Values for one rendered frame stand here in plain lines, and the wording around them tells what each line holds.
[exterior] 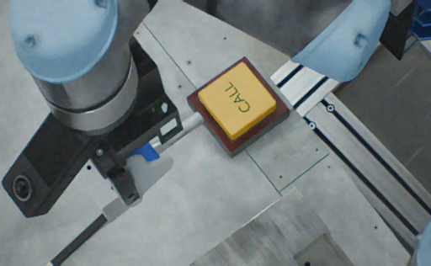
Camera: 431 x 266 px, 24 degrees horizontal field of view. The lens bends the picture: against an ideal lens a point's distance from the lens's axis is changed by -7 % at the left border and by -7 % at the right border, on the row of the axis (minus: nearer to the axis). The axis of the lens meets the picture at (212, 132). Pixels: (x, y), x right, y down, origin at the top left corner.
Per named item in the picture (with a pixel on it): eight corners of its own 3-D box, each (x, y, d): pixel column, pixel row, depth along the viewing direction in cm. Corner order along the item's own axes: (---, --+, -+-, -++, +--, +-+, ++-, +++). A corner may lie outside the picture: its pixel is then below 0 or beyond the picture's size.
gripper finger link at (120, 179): (149, 208, 93) (121, 162, 86) (135, 218, 93) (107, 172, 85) (121, 172, 96) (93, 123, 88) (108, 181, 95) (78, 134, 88)
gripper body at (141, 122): (186, 135, 91) (172, 83, 80) (106, 194, 90) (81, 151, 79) (135, 69, 94) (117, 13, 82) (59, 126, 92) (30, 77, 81)
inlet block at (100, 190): (187, 106, 106) (183, 87, 100) (218, 145, 104) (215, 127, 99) (81, 183, 104) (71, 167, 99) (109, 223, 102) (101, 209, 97)
